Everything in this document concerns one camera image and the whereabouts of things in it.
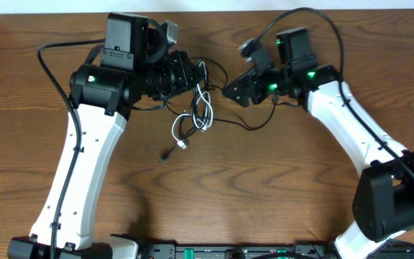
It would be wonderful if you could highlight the thin black usb cable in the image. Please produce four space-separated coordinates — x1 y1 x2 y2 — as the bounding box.
163 56 280 132

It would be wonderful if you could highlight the thick black usb cable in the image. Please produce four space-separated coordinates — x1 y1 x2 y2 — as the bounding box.
158 71 211 163

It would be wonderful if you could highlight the white usb cable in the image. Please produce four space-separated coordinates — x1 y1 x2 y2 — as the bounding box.
170 60 215 150

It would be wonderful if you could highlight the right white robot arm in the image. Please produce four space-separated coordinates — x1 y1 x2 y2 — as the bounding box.
224 27 414 258

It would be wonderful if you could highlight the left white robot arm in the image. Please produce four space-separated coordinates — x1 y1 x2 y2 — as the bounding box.
7 12 204 258

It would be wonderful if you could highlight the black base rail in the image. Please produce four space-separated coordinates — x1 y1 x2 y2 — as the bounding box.
140 242 414 259

